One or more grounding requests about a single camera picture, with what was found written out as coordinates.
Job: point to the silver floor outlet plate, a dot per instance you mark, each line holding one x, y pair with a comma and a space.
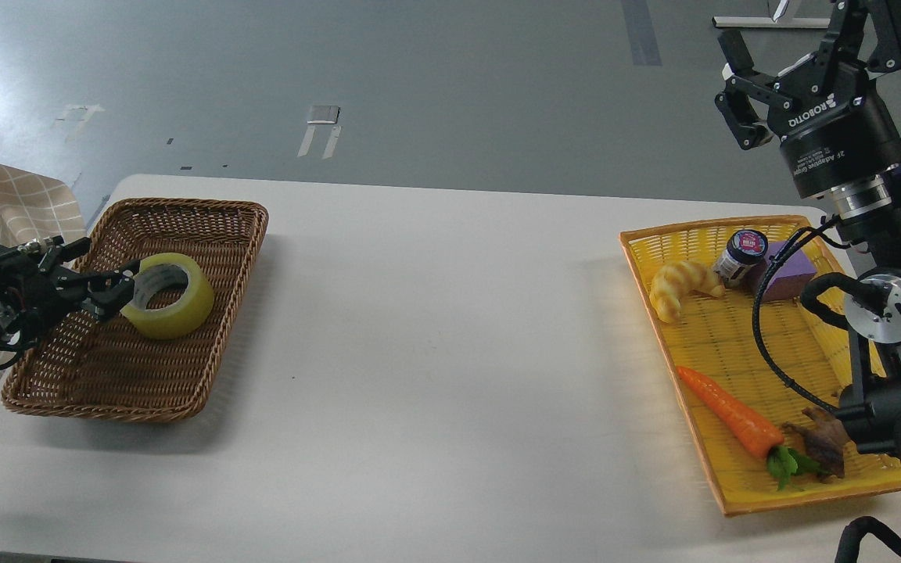
323, 115

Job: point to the small dark lidded jar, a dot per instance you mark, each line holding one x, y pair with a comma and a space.
743, 250

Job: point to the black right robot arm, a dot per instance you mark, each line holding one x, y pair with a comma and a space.
868, 309

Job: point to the yellow tape roll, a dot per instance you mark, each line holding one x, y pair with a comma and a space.
157, 273

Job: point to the purple foam cube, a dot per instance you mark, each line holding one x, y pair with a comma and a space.
789, 281

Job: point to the yellow toy croissant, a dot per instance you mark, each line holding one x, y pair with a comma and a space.
677, 280

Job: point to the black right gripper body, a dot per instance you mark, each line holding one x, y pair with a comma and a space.
839, 133

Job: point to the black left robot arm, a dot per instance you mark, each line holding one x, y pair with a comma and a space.
47, 253

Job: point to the white stand base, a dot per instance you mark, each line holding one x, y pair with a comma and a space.
782, 15

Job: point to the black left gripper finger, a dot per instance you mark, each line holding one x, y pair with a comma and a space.
101, 281
105, 299

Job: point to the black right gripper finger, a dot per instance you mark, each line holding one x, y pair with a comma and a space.
862, 34
742, 86

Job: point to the orange toy carrot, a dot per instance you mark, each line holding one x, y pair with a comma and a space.
758, 436

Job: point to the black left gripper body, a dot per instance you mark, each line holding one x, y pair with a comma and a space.
50, 296

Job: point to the brown wicker basket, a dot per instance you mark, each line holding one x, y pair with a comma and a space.
110, 371

